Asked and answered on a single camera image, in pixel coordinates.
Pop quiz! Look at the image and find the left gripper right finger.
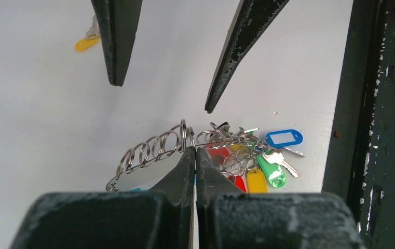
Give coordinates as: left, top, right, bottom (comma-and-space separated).
196, 148, 365, 248

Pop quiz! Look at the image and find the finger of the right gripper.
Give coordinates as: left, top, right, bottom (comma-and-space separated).
91, 0, 142, 87
205, 0, 289, 114

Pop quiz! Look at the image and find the bunch of coloured tagged keys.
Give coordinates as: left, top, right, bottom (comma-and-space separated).
190, 122, 305, 193

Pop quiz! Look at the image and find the blue handled metal keyring holder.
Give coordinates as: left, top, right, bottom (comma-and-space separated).
105, 119, 194, 192

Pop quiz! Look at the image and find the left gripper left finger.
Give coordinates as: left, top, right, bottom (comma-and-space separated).
11, 147, 196, 248

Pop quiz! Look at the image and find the yellow tagged key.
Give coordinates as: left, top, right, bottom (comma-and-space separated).
74, 15, 101, 52

